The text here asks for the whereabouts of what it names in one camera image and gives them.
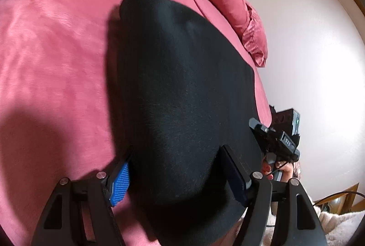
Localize person's right hand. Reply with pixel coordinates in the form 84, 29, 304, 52
261, 160, 302, 180

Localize black pants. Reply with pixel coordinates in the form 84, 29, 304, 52
107, 0, 264, 246

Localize pink duvet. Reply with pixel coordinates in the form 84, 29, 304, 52
148, 0, 269, 68

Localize bed with pink sheet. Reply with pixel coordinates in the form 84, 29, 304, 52
0, 0, 272, 246

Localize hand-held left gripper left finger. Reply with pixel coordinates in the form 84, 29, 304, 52
31, 162, 133, 246

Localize brown wooden furniture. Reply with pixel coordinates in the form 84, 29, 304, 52
314, 183, 360, 214

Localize person's right forearm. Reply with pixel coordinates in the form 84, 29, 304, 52
264, 200, 365, 246

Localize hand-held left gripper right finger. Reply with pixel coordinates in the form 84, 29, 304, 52
221, 145, 328, 246

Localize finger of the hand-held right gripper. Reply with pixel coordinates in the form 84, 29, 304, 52
249, 118, 282, 150

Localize black cable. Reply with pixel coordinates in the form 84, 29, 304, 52
313, 191, 360, 207

